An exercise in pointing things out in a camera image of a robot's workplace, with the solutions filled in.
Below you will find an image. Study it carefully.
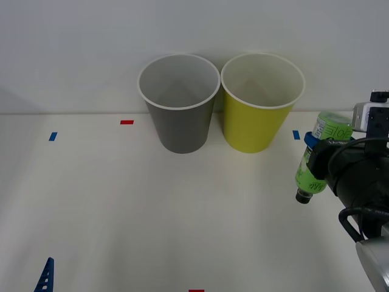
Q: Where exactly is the grey plastic waste bin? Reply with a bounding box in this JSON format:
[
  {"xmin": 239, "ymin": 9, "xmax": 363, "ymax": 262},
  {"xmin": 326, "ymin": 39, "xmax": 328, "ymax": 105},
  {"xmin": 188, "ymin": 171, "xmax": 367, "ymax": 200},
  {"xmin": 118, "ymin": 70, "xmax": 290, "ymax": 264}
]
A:
[{"xmin": 136, "ymin": 54, "xmax": 221, "ymax": 155}]

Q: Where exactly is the green label plastic bottle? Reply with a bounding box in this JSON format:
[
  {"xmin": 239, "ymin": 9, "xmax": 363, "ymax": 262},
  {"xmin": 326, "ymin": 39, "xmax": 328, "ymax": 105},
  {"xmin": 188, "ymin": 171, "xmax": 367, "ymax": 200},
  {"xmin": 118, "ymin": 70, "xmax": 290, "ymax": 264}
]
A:
[{"xmin": 295, "ymin": 110, "xmax": 355, "ymax": 204}]

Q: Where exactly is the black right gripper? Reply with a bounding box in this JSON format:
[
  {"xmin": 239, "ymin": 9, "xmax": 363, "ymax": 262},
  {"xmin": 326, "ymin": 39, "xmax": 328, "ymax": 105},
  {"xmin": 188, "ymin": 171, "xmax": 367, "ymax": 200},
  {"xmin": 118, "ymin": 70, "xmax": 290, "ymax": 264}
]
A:
[{"xmin": 304, "ymin": 131, "xmax": 365, "ymax": 181}]

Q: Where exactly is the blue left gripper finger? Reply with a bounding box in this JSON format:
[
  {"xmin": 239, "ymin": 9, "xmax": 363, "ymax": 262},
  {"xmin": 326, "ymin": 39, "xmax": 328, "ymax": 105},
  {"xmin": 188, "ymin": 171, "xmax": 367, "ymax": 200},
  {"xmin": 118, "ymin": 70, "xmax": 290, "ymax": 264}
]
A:
[{"xmin": 32, "ymin": 257, "xmax": 55, "ymax": 292}]

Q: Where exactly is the yellow-green plastic waste bin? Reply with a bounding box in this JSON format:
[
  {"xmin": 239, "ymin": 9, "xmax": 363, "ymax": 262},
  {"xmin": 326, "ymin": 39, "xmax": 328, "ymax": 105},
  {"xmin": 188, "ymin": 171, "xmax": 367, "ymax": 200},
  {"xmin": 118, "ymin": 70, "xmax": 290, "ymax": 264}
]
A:
[{"xmin": 220, "ymin": 52, "xmax": 306, "ymax": 154}]

